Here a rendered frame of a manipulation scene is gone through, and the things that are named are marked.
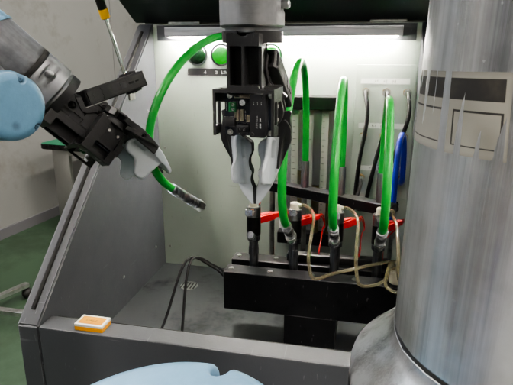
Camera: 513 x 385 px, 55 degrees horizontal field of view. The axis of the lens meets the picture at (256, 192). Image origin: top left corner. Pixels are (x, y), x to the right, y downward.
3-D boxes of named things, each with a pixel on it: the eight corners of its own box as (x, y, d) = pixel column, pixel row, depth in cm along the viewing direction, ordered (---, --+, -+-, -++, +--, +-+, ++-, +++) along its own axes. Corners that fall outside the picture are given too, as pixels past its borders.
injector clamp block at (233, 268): (224, 339, 100) (222, 270, 96) (237, 315, 110) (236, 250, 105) (398, 360, 93) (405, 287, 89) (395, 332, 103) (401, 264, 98)
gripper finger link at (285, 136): (253, 168, 63) (253, 98, 60) (256, 165, 65) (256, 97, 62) (289, 169, 62) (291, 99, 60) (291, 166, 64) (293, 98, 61)
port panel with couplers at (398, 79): (349, 200, 117) (356, 64, 109) (349, 196, 120) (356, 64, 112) (406, 203, 115) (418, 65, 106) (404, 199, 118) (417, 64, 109)
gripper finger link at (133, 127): (145, 157, 81) (101, 124, 77) (150, 149, 82) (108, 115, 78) (157, 153, 78) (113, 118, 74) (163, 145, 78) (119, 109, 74)
